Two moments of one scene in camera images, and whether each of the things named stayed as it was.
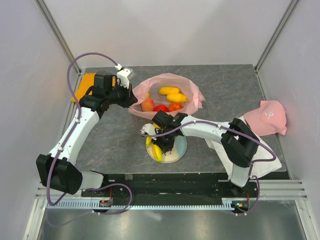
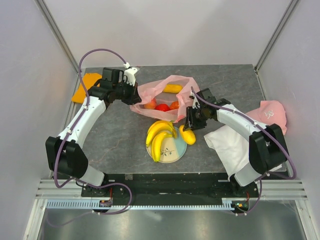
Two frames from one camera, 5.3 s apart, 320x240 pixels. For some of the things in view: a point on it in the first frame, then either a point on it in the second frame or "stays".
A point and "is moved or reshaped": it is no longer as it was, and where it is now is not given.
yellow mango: (177, 98) to (188, 135)
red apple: (161, 106) stays
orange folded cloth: (87, 81) stays
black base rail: (169, 185) stays
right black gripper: (164, 147) to (190, 118)
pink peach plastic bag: (153, 84) is moved or reshaped
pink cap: (269, 118) stays
